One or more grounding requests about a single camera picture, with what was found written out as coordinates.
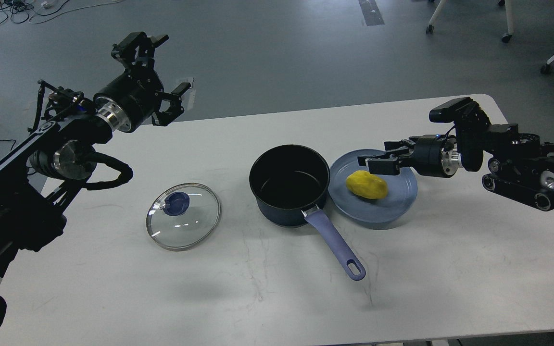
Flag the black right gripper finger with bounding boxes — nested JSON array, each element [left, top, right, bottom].
[[357, 154, 414, 176], [383, 136, 419, 156]]

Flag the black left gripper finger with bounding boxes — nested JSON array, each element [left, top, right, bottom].
[[151, 82, 193, 127], [111, 32, 169, 72]]

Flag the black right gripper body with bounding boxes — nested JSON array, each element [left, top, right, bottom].
[[406, 136, 461, 179]]

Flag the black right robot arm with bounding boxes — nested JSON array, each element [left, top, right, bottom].
[[357, 97, 554, 211]]

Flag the yellow potato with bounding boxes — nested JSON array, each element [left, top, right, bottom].
[[345, 170, 389, 199]]

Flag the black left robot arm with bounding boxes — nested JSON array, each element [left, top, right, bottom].
[[0, 32, 191, 277]]

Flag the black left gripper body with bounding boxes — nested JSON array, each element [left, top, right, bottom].
[[94, 67, 164, 133]]

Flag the glass pot lid blue knob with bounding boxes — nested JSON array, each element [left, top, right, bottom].
[[145, 183, 222, 252]]

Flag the dark blue saucepan purple handle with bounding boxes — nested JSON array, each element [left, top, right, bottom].
[[249, 144, 366, 281]]

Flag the white chair legs with casters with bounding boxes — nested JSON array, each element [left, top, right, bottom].
[[425, 0, 515, 44]]

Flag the tangled cables top left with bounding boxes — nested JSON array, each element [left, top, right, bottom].
[[0, 0, 124, 30]]

